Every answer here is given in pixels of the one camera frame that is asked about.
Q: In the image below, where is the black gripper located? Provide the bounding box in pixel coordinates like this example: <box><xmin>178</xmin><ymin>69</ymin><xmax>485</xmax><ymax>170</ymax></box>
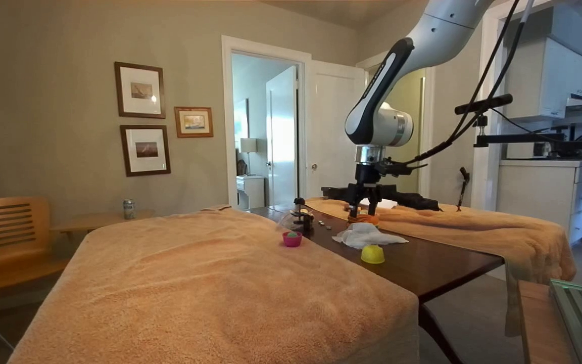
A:
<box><xmin>344</xmin><ymin>159</ymin><xmax>387</xmax><ymax>223</ymax></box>

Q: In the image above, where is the green tray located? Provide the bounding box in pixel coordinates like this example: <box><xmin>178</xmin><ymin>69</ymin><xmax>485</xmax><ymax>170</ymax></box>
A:
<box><xmin>550</xmin><ymin>276</ymin><xmax>582</xmax><ymax>364</ymax></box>

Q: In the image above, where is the white inner room door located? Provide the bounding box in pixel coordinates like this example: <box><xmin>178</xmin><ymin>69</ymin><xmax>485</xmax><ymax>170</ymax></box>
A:
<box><xmin>265</xmin><ymin>65</ymin><xmax>302</xmax><ymax>213</ymax></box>

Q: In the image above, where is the yellow plastic bowl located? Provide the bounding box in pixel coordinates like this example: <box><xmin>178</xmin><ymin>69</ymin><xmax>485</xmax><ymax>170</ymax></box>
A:
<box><xmin>360</xmin><ymin>242</ymin><xmax>387</xmax><ymax>267</ymax></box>

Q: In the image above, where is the small black tripod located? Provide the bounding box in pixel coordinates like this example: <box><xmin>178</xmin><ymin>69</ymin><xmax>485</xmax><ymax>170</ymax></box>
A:
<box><xmin>457</xmin><ymin>166</ymin><xmax>474</xmax><ymax>213</ymax></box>

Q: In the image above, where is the white base cabinet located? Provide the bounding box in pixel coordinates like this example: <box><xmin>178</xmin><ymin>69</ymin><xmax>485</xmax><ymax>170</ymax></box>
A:
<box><xmin>498</xmin><ymin>158</ymin><xmax>582</xmax><ymax>246</ymax></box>

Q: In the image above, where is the white door frame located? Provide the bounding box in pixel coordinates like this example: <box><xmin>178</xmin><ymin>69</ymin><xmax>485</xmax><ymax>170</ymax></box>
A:
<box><xmin>221</xmin><ymin>34</ymin><xmax>314</xmax><ymax>213</ymax></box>

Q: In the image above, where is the white paper towel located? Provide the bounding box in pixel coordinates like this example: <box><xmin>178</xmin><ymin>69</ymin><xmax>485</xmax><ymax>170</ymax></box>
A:
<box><xmin>332</xmin><ymin>220</ymin><xmax>410</xmax><ymax>251</ymax></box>

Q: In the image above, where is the dark wooden table leg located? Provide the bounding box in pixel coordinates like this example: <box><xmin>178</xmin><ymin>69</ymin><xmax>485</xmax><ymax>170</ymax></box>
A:
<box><xmin>416</xmin><ymin>300</ymin><xmax>466</xmax><ymax>364</ymax></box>

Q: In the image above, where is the light wooden slatted chair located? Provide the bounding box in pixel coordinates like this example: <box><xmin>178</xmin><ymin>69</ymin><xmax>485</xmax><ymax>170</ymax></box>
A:
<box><xmin>0</xmin><ymin>197</ymin><xmax>69</xmax><ymax>294</ymax></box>

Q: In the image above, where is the small black figure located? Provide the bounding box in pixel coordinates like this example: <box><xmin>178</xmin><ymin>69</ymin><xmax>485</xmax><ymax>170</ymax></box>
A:
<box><xmin>292</xmin><ymin>197</ymin><xmax>317</xmax><ymax>239</ymax></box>

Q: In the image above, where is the black bar camera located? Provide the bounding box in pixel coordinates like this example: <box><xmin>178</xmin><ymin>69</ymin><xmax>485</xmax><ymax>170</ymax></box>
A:
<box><xmin>453</xmin><ymin>90</ymin><xmax>516</xmax><ymax>118</ymax></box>

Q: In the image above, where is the black camera stand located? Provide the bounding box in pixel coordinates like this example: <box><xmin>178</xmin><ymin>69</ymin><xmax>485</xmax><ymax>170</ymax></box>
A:
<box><xmin>471</xmin><ymin>110</ymin><xmax>582</xmax><ymax>161</ymax></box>

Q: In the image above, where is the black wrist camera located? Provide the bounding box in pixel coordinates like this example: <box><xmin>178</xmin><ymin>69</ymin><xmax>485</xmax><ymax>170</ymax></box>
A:
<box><xmin>378</xmin><ymin>155</ymin><xmax>429</xmax><ymax>178</ymax></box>

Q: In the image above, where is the white panel door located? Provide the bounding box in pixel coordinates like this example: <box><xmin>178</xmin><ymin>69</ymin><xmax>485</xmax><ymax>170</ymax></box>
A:
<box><xmin>302</xmin><ymin>58</ymin><xmax>370</xmax><ymax>203</ymax></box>

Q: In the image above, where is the flat black case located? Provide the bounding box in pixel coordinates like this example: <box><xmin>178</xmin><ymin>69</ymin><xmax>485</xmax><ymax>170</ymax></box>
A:
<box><xmin>319</xmin><ymin>181</ymin><xmax>442</xmax><ymax>213</ymax></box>

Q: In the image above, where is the small wood framed picture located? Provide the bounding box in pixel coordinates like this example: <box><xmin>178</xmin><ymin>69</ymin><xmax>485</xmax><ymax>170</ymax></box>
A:
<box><xmin>174</xmin><ymin>106</ymin><xmax>217</xmax><ymax>140</ymax></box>

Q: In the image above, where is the black cable bundle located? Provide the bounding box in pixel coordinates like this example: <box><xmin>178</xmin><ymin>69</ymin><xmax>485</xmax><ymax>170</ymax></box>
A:
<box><xmin>405</xmin><ymin>0</ymin><xmax>531</xmax><ymax>170</ymax></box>

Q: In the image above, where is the light wooden bench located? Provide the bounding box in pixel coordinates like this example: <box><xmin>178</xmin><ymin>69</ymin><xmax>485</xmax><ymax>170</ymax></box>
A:
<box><xmin>518</xmin><ymin>279</ymin><xmax>581</xmax><ymax>364</ymax></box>

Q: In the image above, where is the pink plastic cup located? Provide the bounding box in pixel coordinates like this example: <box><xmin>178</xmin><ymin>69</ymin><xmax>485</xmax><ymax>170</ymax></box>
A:
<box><xmin>282</xmin><ymin>228</ymin><xmax>303</xmax><ymax>248</ymax></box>

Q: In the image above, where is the black framed picture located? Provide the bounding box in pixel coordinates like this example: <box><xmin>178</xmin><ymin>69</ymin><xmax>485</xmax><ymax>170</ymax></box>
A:
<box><xmin>114</xmin><ymin>61</ymin><xmax>169</xmax><ymax>121</ymax></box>
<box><xmin>119</xmin><ymin>124</ymin><xmax>172</xmax><ymax>178</ymax></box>

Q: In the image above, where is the large tan towel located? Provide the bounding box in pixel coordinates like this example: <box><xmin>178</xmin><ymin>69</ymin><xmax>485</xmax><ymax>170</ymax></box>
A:
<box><xmin>7</xmin><ymin>206</ymin><xmax>421</xmax><ymax>364</ymax></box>

